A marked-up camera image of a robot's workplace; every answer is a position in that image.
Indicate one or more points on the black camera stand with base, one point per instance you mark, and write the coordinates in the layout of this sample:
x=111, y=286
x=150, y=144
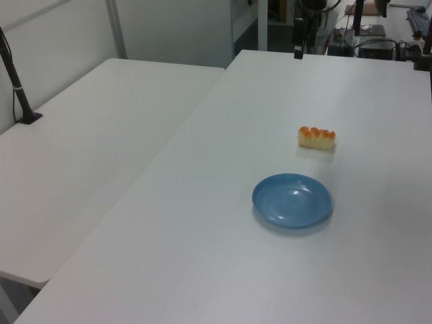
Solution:
x=15, y=84

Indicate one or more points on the brown board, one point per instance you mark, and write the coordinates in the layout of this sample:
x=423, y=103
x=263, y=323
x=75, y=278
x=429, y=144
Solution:
x=362, y=9

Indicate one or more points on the black electronics box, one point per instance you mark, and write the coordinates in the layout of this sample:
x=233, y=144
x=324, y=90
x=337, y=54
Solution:
x=376, y=50

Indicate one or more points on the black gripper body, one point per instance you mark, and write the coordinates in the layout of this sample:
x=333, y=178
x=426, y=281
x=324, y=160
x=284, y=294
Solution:
x=314, y=3

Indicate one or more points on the black flat mat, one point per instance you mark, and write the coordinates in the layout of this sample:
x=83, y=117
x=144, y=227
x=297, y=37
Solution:
x=373, y=30

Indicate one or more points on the white cabinet leg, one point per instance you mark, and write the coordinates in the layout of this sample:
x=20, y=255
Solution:
x=263, y=23

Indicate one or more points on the black upright pole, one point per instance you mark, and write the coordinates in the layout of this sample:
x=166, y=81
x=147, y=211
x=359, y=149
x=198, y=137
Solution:
x=358, y=17

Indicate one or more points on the bread loaf with orange crust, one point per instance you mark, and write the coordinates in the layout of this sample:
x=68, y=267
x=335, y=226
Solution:
x=316, y=139

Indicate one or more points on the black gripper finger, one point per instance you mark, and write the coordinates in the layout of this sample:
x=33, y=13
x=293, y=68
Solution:
x=310, y=37
x=298, y=33

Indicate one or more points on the black keyboard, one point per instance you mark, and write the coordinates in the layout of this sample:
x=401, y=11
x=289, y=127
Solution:
x=418, y=19

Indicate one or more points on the blue round plate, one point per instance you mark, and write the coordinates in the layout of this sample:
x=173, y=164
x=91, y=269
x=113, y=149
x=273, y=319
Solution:
x=292, y=200

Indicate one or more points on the black table clamp mount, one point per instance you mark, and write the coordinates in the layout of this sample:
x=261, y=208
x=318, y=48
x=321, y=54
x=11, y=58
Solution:
x=425, y=50

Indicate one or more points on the white side table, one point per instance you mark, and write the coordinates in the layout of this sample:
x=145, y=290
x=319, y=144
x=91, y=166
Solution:
x=84, y=152

